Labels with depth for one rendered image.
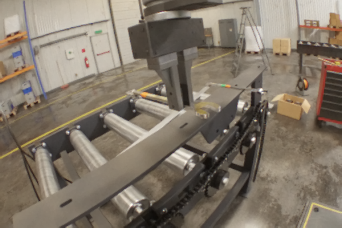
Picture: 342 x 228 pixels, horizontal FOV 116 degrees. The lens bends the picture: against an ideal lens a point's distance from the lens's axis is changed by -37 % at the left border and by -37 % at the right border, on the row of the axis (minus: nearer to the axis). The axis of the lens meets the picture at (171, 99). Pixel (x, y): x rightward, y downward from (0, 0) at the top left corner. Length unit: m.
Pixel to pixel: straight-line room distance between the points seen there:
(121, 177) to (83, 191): 0.08
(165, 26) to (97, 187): 0.30
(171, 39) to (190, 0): 0.07
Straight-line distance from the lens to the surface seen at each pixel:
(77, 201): 0.34
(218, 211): 1.21
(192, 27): 0.29
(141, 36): 0.23
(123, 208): 0.64
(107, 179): 0.35
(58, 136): 1.31
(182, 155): 0.73
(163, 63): 0.25
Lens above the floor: 1.40
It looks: 22 degrees down
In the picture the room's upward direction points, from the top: 10 degrees counter-clockwise
